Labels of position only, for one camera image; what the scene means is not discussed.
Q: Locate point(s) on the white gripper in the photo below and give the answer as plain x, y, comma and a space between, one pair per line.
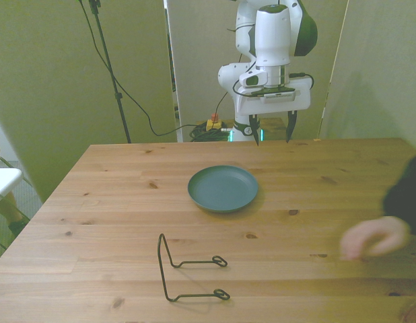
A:
278, 106

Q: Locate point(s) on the dark green round plate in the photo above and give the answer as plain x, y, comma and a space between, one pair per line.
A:
223, 188

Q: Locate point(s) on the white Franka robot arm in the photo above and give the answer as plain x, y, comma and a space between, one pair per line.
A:
272, 33

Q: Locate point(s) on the black sleeved forearm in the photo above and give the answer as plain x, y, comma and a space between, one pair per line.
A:
406, 195

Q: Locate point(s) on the person's hand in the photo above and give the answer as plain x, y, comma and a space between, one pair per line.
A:
379, 232

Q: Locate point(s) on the yellow emergency stop button box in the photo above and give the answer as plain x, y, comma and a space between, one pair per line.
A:
214, 124

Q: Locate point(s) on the white desk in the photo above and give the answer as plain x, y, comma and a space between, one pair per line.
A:
4, 181

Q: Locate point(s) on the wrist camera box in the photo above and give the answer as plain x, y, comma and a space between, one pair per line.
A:
278, 97

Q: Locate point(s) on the black camera tripod pole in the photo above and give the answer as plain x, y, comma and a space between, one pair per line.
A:
118, 96

